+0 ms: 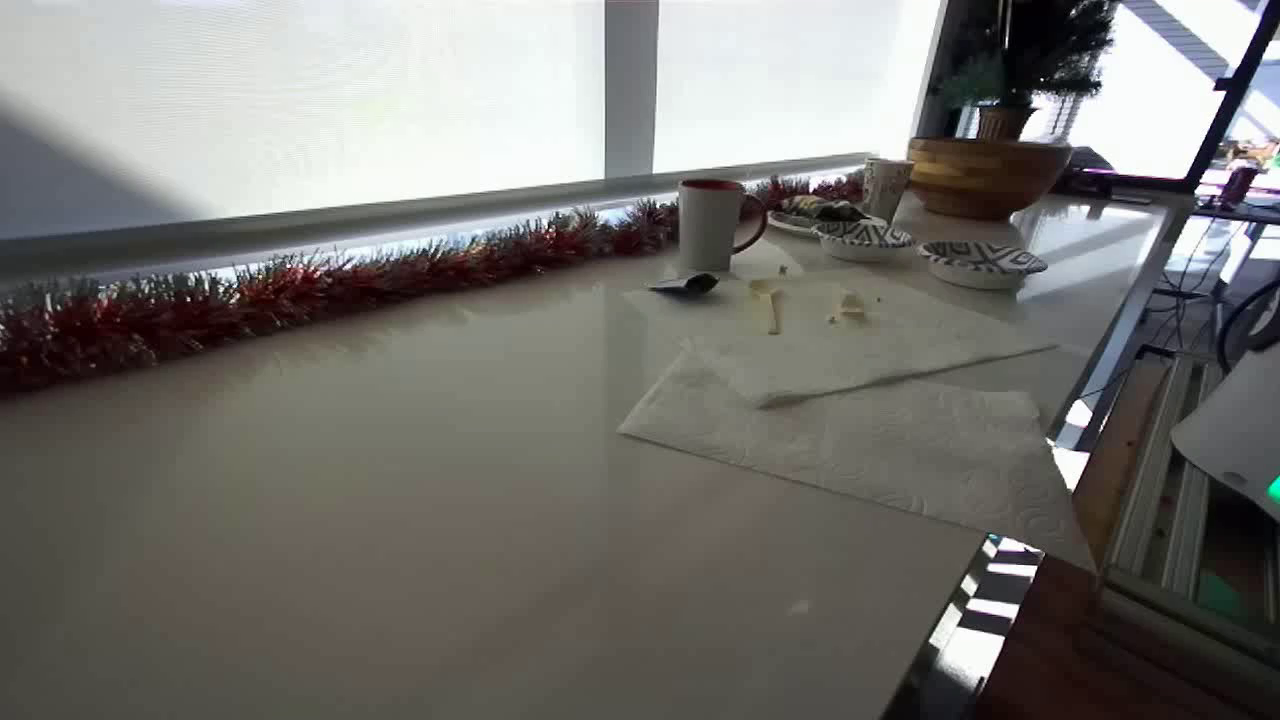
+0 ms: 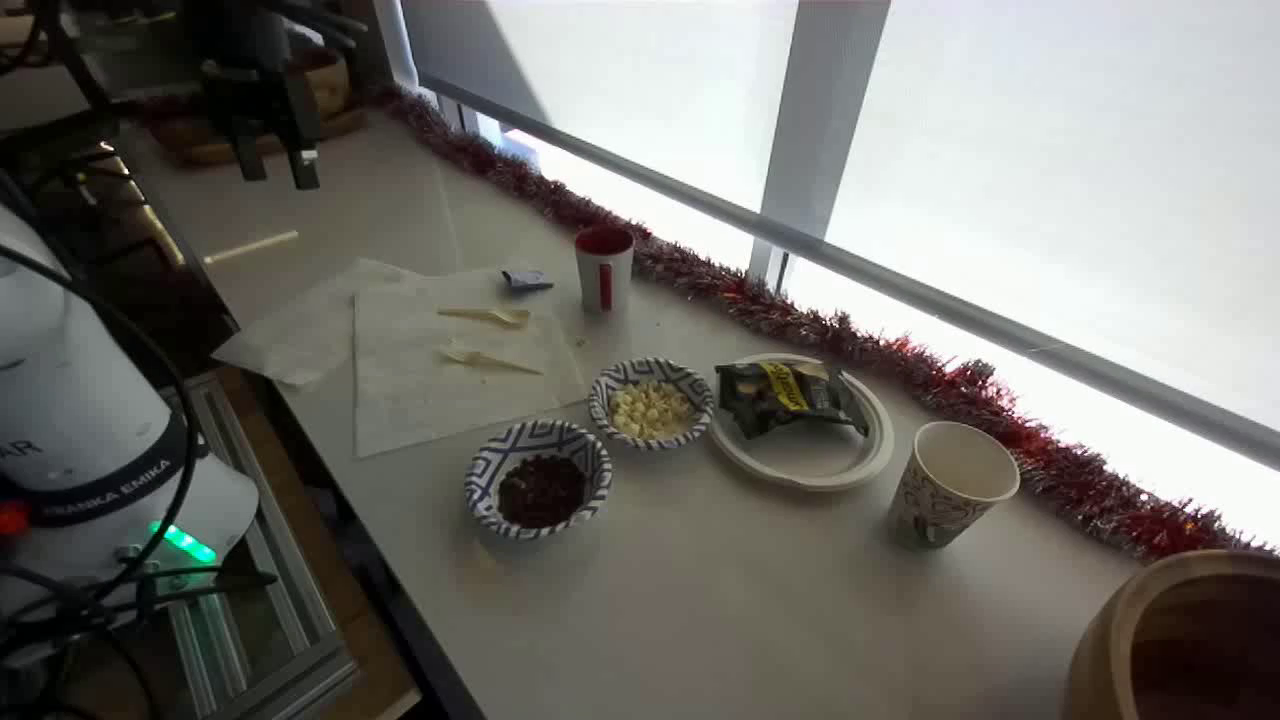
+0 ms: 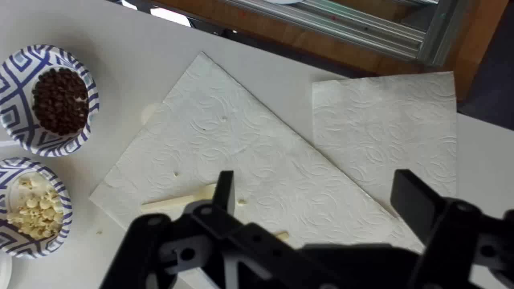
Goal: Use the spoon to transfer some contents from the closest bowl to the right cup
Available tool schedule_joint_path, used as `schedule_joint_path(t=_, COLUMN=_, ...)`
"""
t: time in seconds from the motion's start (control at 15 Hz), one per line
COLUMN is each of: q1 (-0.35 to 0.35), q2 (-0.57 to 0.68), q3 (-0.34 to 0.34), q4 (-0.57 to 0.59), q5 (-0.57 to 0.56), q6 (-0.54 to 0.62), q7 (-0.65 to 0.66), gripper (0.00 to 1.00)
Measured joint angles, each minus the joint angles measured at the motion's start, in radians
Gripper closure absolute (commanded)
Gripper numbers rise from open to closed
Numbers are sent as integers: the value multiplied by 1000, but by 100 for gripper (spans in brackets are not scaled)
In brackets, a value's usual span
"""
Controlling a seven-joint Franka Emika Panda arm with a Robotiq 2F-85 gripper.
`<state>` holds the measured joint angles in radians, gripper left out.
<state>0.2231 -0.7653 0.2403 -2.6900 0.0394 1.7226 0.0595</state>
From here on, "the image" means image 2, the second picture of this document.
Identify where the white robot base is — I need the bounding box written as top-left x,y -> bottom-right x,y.
0,206 -> 259,615

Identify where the upper white paper towel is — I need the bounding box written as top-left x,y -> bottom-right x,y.
351,266 -> 588,456

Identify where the wooden bowl near camera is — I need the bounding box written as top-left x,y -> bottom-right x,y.
1059,546 -> 1280,720

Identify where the wooden stick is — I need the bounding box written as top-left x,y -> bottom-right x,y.
199,229 -> 301,266

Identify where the red tinsel garland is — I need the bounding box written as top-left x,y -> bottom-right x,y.
380,90 -> 1273,558

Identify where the cream plastic fork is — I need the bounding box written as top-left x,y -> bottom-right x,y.
435,349 -> 540,375

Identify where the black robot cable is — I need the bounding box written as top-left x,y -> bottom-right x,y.
0,173 -> 284,720

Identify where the aluminium frame rail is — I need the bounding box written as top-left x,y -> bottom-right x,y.
170,375 -> 357,720

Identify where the patterned bowl with dark beans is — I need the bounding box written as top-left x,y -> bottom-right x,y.
464,421 -> 612,541

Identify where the wooden tray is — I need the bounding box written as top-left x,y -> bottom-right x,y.
135,96 -> 374,173

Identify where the red and white cup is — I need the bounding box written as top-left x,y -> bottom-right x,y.
577,229 -> 635,315

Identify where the small blue wrapper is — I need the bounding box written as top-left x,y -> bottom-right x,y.
501,266 -> 555,297

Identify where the patterned bowl with popcorn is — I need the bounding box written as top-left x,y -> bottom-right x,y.
588,356 -> 714,452

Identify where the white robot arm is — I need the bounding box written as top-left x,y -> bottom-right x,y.
181,0 -> 370,187

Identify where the cream plastic spoon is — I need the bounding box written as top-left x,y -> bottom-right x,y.
435,307 -> 530,328

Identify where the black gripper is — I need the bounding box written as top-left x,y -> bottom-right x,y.
234,73 -> 320,187

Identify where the lower white paper towel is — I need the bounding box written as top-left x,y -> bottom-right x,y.
217,260 -> 413,386

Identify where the white paper towel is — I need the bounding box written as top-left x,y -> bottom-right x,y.
217,260 -> 413,386
351,266 -> 588,456

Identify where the white plate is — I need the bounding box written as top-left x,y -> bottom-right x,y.
707,367 -> 898,493

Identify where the dark snack packet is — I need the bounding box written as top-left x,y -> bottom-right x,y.
718,359 -> 870,436

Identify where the patterned paper cup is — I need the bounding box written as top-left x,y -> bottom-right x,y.
890,421 -> 1021,546

